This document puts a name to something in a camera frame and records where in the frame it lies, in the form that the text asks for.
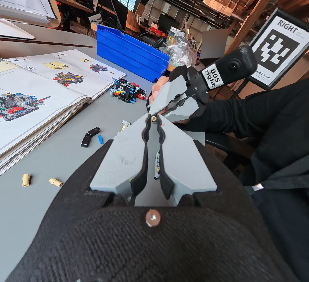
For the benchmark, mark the black angled lego piece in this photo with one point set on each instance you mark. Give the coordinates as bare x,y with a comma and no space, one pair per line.
86,139

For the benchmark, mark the person's right hand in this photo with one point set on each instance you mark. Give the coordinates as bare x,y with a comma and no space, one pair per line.
158,88

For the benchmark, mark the white board panel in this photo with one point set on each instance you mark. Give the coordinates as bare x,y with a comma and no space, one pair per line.
213,43

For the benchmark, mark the dark monitor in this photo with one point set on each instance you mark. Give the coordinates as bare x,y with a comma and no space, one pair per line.
119,12

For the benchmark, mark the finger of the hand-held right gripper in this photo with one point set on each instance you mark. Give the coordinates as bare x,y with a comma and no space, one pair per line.
169,91
185,110

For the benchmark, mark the partly built black lego assembly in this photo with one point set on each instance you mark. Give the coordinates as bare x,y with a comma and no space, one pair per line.
125,91

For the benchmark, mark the clear plastic parts bags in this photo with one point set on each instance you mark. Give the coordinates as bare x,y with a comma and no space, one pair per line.
178,47

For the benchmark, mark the person's black-clothed torso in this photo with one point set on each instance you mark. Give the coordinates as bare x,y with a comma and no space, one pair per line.
284,214

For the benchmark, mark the grey and yellow lego piece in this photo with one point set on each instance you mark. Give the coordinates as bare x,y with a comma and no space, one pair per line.
125,124

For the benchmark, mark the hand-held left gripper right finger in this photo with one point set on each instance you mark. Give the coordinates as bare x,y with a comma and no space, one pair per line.
188,161

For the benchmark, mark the grey lego beam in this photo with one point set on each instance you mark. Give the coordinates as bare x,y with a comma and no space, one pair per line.
158,163

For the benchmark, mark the lego instruction booklet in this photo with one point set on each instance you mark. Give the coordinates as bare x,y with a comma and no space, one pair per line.
48,88

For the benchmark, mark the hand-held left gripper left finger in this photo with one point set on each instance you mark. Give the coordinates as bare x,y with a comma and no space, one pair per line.
118,161

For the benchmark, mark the white stand base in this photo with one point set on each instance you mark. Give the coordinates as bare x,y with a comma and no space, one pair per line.
14,29

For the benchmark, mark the person's right forearm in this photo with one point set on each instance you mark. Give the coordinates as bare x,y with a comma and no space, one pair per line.
241,113

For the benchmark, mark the blue lego pin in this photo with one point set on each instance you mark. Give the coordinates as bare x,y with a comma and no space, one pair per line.
100,139

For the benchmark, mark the blue plastic bin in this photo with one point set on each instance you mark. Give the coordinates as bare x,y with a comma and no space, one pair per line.
125,50

